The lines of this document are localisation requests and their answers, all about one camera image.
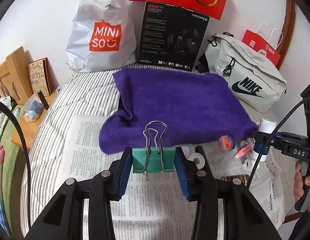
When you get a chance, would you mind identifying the clear plastic disc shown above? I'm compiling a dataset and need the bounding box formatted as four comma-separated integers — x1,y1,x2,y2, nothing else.
208,149,226,165

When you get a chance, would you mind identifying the clear plastic wrapped item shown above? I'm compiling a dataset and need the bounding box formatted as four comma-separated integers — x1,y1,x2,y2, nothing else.
23,94,44,122

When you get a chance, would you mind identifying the white blue tube bottle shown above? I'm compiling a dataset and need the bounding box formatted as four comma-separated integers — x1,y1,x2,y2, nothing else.
252,119,276,161

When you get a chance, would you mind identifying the black cable left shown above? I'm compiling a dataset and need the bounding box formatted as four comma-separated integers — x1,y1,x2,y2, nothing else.
0,98,32,228

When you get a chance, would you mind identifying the black cable right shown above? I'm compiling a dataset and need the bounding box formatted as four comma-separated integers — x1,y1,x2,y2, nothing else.
245,96,310,190

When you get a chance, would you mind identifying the grey Nike waist bag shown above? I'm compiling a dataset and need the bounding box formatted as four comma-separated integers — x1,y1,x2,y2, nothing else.
197,32,287,113

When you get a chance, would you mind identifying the person's hand on handle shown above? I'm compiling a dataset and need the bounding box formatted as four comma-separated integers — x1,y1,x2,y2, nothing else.
293,161,310,200

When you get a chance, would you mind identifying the black cable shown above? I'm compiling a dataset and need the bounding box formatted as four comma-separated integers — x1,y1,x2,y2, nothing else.
245,96,310,190
0,98,32,228

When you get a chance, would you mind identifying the newspaper sheet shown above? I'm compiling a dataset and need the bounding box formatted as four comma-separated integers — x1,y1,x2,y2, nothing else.
59,115,286,239

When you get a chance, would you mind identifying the white tape roll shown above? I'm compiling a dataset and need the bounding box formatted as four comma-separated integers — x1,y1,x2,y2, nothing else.
182,145,205,170

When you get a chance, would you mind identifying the black flat stick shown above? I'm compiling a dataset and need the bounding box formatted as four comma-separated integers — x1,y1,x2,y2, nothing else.
37,90,49,110

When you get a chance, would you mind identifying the wooden bedside furniture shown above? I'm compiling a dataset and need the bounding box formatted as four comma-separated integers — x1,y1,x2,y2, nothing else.
0,47,47,150

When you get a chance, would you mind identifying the pink blue round toy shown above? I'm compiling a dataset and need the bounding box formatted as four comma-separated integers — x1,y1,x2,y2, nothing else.
218,135,236,151

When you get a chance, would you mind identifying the teal binder clip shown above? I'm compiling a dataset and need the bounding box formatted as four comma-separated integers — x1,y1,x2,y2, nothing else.
132,121,176,174

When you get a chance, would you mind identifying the white charger plug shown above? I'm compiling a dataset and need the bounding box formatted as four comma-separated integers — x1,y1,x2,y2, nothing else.
240,155,255,170

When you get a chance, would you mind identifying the small dark gold-label bottle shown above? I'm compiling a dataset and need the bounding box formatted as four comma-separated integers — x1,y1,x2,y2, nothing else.
220,174,249,185

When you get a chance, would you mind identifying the small red paper bag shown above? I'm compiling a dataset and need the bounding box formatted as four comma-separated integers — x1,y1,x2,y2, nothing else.
242,23,284,66

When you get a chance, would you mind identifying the pink small marker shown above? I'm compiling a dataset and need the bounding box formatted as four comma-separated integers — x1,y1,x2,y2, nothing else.
233,144,252,160

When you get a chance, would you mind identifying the white Miniso plastic bag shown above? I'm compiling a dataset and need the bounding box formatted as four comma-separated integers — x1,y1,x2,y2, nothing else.
66,0,137,73

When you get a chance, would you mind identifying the black headset box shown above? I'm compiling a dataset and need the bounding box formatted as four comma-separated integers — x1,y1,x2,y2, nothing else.
138,1,210,72

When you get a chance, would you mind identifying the purple towel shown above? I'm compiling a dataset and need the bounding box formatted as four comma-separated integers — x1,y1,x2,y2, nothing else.
99,68,258,154

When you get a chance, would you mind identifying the brown wooden chair back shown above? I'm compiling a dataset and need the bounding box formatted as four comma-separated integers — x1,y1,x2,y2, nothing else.
276,0,296,70

